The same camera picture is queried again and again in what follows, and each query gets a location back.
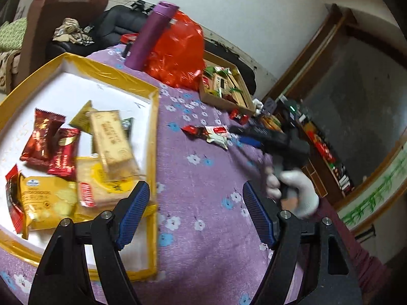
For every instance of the brown cardboard snack tray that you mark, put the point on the brown cardboard snack tray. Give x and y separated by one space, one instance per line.
223 87

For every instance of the red gold snack packet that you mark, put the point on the red gold snack packet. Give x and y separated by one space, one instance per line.
39 147

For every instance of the red plastic bag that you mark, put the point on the red plastic bag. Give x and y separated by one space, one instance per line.
177 57

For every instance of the yellow gift box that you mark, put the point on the yellow gift box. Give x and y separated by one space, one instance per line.
64 86

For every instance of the purple floral tablecloth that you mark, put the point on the purple floral tablecloth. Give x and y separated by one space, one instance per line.
199 245

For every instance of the black leather sofa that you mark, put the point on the black leather sofa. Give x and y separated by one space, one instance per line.
105 31

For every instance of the green patterned cushion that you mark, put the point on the green patterned cushion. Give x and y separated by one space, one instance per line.
12 35

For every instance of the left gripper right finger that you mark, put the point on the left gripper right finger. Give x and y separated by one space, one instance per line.
263 213

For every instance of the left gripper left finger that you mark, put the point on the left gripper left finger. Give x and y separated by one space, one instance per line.
128 213

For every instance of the wooden side shelf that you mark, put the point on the wooden side shelf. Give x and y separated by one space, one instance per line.
327 172

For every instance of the pale green white packet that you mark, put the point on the pale green white packet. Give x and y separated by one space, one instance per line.
218 140

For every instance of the white gloved right hand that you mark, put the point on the white gloved right hand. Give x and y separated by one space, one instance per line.
293 190

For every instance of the red white snack packet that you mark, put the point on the red white snack packet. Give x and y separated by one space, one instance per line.
219 130

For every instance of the beige biscuit pack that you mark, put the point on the beige biscuit pack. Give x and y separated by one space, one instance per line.
112 145

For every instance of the yellow cookie packet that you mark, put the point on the yellow cookie packet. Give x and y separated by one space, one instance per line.
46 200

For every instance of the brown armchair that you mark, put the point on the brown armchair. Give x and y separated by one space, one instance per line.
43 17

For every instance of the red wrapped candy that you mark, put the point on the red wrapped candy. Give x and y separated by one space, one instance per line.
239 117

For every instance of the yellow cracker pack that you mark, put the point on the yellow cracker pack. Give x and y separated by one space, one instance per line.
95 193

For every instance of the purple thermos bottle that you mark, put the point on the purple thermos bottle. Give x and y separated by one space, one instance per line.
149 35

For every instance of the red dark candy packet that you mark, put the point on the red dark candy packet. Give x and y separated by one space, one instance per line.
195 132

